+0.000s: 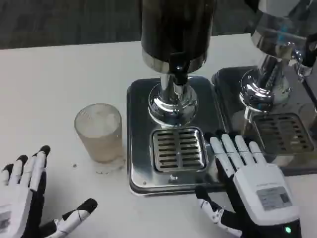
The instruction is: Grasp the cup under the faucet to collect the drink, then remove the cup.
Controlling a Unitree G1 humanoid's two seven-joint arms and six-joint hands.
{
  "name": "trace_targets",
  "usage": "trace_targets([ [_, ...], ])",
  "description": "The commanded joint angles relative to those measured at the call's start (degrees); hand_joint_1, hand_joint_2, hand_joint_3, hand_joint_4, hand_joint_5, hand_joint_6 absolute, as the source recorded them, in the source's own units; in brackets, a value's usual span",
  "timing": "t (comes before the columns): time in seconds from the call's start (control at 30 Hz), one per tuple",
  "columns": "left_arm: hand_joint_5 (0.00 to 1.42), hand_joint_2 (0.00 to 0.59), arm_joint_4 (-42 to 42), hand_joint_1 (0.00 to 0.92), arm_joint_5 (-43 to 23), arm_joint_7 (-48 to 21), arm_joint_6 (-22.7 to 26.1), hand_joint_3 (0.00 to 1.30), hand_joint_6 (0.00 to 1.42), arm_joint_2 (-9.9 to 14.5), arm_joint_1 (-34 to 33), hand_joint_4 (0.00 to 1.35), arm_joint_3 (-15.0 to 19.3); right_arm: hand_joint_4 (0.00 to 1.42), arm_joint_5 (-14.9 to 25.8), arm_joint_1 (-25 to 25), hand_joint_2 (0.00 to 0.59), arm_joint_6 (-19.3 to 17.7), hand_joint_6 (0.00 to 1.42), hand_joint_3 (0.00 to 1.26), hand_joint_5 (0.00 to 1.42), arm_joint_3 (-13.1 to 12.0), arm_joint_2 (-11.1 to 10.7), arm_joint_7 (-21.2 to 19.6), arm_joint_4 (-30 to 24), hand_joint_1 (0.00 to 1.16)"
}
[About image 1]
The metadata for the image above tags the dark drink dispenser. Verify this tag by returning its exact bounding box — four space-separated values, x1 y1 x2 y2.
140 0 215 129

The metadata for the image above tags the clear drink dispenser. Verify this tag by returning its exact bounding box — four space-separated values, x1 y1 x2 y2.
239 0 317 112

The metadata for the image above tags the chrome dispenser tap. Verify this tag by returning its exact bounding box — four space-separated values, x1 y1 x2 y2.
278 41 313 82

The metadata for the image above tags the steel drip tray base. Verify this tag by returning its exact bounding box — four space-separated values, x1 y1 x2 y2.
126 75 230 195
211 65 317 177

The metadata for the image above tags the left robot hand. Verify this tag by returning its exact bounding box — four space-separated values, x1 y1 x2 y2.
0 145 98 238

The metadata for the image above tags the clear ribbed glass cup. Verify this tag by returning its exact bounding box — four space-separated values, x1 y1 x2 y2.
74 103 126 174

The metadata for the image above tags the black dispenser tap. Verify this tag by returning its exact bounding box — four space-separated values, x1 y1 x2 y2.
168 52 190 94

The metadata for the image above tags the steel drip grid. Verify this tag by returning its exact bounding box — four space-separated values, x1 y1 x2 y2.
150 126 208 174
252 113 315 154

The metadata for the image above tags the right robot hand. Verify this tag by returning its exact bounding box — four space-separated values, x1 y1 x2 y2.
195 129 301 238

